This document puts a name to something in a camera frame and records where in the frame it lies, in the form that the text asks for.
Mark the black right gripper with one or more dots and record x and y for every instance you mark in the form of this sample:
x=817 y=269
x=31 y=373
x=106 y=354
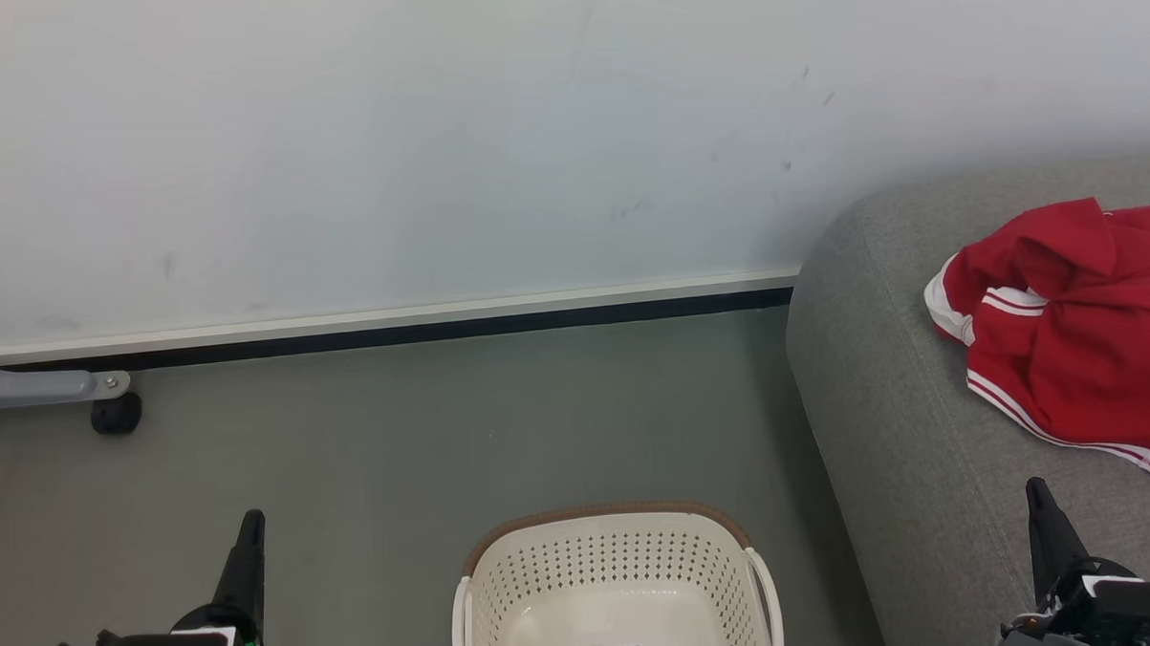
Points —
x=1121 y=615

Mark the grey fabric sofa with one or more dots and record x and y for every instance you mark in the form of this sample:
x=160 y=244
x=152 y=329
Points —
x=905 y=464

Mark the cream perforated laundry basket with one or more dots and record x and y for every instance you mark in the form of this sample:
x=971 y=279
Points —
x=602 y=561

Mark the red shorts with white trim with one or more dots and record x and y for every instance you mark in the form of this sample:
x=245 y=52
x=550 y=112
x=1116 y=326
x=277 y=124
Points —
x=940 y=301

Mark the red jacket with white stripes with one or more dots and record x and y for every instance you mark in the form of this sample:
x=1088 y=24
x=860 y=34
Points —
x=1093 y=362

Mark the white wall trim strip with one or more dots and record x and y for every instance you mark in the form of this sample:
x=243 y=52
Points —
x=345 y=320

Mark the black baseboard strip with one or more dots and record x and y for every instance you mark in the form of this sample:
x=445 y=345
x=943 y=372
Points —
x=346 y=337

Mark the grey metal stand leg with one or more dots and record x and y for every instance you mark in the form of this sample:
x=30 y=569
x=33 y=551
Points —
x=32 y=388

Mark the black caster wheel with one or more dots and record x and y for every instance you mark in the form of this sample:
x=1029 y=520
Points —
x=116 y=415

